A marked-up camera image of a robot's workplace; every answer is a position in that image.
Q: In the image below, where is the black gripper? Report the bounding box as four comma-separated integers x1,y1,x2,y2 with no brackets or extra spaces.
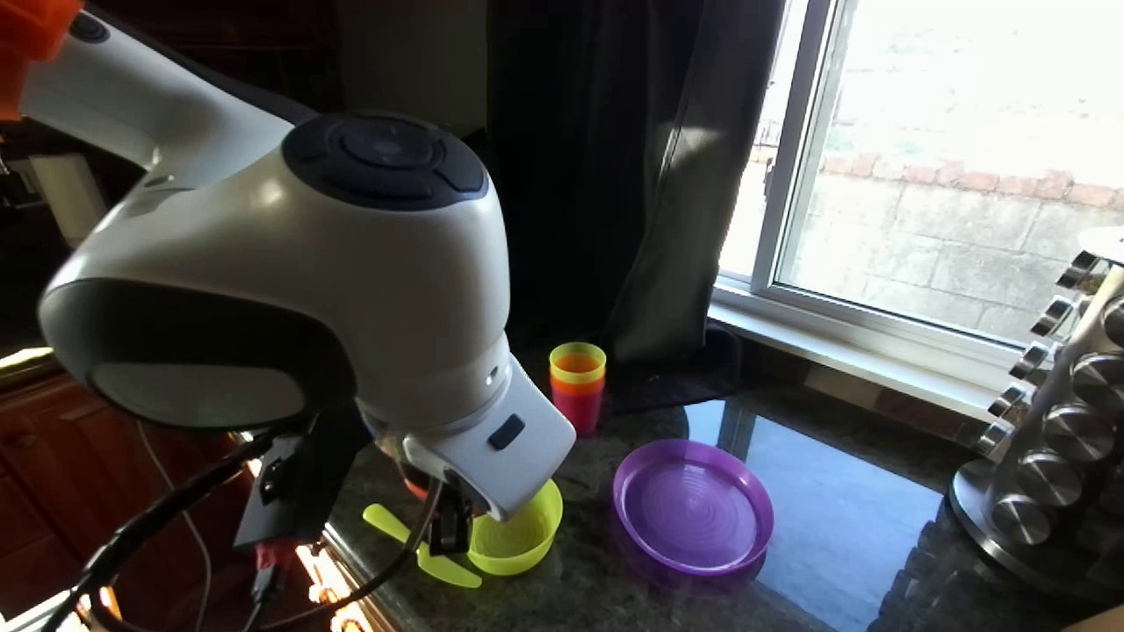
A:
421,460,484,559

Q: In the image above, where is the lime green plastic knife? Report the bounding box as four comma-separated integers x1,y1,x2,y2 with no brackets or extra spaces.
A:
359,502,484,594

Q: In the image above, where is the lime green plastic bowl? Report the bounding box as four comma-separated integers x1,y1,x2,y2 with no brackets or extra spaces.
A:
463,472,570,579

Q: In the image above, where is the pink plastic cup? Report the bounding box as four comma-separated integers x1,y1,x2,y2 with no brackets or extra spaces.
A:
553,391,609,441

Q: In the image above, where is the orange plastic cup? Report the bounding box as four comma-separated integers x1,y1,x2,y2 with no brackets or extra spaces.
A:
549,374,609,403

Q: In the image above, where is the yellow plastic cup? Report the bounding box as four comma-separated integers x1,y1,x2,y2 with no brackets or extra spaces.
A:
544,338,613,391

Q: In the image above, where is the purple plastic plate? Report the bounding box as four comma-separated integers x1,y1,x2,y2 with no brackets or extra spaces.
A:
609,437,775,586

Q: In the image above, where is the dark curtain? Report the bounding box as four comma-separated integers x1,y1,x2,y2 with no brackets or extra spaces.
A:
484,0,788,413

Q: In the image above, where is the metal spice rack carousel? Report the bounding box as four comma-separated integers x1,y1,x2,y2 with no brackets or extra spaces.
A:
946,226,1124,609

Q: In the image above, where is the orange blurry cap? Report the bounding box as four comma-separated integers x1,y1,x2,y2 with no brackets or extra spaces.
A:
0,0,88,124

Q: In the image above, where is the black cable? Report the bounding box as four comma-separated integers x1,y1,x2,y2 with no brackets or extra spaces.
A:
250,477,449,632
39,431,287,632

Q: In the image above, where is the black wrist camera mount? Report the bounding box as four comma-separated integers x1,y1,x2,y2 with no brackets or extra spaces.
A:
232,401,368,554

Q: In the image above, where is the red cable connector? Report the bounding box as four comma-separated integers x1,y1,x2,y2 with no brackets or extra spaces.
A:
245,538,292,608

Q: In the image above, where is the white window frame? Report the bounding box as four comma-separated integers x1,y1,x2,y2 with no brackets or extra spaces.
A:
706,0,1124,426

